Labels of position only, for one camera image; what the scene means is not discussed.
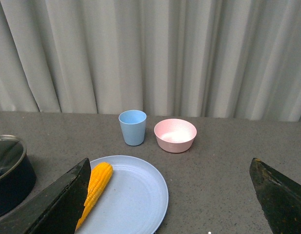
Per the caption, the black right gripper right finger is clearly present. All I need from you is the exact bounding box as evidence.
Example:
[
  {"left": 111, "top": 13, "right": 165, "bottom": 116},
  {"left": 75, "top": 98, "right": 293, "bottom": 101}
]
[{"left": 249, "top": 158, "right": 301, "bottom": 234}]

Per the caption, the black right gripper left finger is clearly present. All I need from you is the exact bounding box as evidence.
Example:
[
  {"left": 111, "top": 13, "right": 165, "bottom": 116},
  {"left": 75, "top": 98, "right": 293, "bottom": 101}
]
[{"left": 0, "top": 158, "right": 91, "bottom": 234}]

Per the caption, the yellow corn cob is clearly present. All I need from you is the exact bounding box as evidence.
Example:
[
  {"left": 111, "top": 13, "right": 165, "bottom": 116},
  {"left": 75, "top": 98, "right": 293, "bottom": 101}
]
[{"left": 76, "top": 162, "right": 113, "bottom": 230}]

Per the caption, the dark blue saucepan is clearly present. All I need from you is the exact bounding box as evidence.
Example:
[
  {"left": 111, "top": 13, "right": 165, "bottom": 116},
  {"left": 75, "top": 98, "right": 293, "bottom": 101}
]
[{"left": 0, "top": 154, "right": 37, "bottom": 217}]

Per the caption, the light blue plate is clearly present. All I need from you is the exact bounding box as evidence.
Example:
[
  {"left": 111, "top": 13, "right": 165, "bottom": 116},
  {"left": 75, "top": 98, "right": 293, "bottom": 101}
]
[{"left": 76, "top": 155, "right": 169, "bottom": 234}]

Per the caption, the light blue cup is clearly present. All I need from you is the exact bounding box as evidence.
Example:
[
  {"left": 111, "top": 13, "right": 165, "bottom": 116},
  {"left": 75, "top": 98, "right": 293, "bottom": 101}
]
[{"left": 119, "top": 110, "right": 147, "bottom": 146}]

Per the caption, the pink bowl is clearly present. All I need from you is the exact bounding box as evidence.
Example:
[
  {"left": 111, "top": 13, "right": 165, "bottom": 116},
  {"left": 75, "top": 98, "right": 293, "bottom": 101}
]
[{"left": 154, "top": 118, "right": 197, "bottom": 153}]

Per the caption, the white curtain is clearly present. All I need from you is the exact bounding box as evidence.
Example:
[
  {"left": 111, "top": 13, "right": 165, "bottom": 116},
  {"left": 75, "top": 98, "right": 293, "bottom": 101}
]
[{"left": 0, "top": 0, "right": 301, "bottom": 122}]

